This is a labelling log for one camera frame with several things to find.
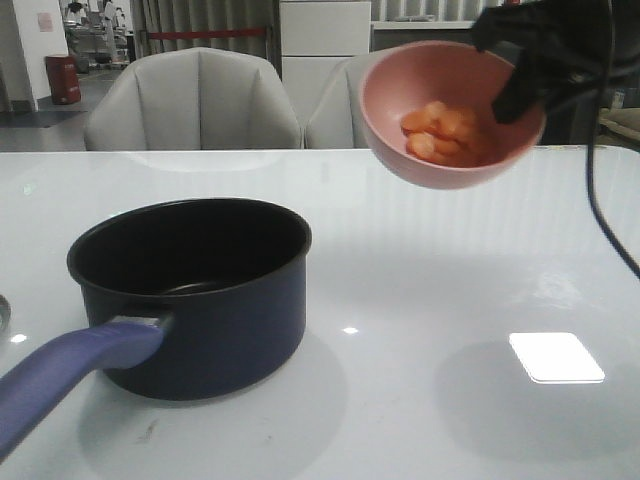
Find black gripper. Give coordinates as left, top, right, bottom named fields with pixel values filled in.
left=471, top=1, right=639, bottom=124

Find orange ham slices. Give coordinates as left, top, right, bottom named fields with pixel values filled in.
left=400, top=101, right=491, bottom=168

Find pink plastic bowl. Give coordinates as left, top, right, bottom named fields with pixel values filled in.
left=359, top=41, right=546, bottom=189

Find glass lid with purple knob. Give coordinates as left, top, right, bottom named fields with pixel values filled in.
left=0, top=295, right=11, bottom=332

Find grey counter with white top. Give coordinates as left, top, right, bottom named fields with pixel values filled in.
left=370, top=21, right=639, bottom=145

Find beige cushion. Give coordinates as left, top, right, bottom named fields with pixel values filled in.
left=597, top=107, right=639, bottom=151

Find right grey upholstered chair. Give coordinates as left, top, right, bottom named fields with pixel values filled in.
left=304, top=51, right=386, bottom=149

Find grey upholstered chair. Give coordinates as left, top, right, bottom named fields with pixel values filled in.
left=84, top=47, right=302, bottom=151
left=304, top=51, right=386, bottom=149

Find white cabinet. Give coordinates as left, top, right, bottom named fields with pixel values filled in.
left=279, top=1, right=371, bottom=123

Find left grey upholstered chair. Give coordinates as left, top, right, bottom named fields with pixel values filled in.
left=84, top=47, right=302, bottom=151

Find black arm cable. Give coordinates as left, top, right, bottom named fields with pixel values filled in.
left=585, top=0, right=640, bottom=277

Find dark blue saucepan purple handle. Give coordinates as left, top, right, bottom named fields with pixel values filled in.
left=1, top=198, right=312, bottom=456

